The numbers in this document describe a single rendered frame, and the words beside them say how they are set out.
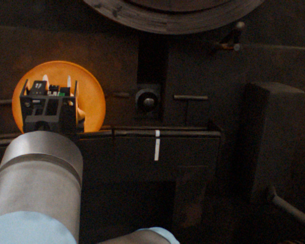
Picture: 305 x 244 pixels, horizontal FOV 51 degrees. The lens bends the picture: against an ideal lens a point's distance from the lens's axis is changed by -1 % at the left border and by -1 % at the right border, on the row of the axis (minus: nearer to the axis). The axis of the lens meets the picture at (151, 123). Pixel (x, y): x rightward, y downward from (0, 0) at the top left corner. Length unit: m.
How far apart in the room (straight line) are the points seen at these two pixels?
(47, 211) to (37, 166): 0.06
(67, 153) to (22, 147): 0.05
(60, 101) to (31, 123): 0.06
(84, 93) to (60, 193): 0.29
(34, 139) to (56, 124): 0.03
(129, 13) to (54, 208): 0.34
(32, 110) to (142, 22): 0.22
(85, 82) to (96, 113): 0.06
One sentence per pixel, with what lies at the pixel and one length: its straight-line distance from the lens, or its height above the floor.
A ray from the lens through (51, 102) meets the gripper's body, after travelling 0.43.
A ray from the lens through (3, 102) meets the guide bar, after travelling 0.65.
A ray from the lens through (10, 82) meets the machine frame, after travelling 0.65.
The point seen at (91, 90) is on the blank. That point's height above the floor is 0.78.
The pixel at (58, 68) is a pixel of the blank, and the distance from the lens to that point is 0.57.
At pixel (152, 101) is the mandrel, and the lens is 0.67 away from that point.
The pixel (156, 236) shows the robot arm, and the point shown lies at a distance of 0.45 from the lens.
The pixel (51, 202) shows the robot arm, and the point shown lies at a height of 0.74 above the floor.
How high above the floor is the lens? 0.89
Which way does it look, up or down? 17 degrees down
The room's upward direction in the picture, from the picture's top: 4 degrees clockwise
